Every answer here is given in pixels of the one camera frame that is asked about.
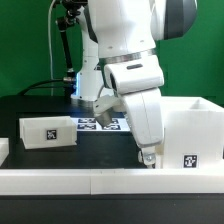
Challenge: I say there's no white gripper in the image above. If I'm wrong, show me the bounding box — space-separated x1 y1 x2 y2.
122 88 164 168

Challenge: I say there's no white drawer cabinet frame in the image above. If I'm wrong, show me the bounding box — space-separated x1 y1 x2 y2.
155 97 224 169

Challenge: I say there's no white drawer box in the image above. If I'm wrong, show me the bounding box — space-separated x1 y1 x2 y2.
19 116 77 150

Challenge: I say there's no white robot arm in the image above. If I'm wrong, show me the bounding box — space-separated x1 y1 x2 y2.
76 0 197 167

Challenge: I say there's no paper sheet with markers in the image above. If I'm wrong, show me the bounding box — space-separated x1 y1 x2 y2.
72 118 130 132

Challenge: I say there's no white front fence bar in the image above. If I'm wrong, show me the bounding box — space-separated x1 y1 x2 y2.
0 169 224 195

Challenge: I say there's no white fence bar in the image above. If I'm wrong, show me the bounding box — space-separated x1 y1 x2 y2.
0 169 224 195
0 138 9 166

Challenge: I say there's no white left fence bar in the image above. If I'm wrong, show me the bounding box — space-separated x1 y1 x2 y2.
0 138 9 166

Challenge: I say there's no black cable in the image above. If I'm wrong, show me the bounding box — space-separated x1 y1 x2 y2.
17 78 68 97

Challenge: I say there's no white cable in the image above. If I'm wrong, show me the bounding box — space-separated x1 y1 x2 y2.
47 0 58 80

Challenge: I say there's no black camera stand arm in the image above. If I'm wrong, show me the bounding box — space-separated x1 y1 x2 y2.
56 0 87 99

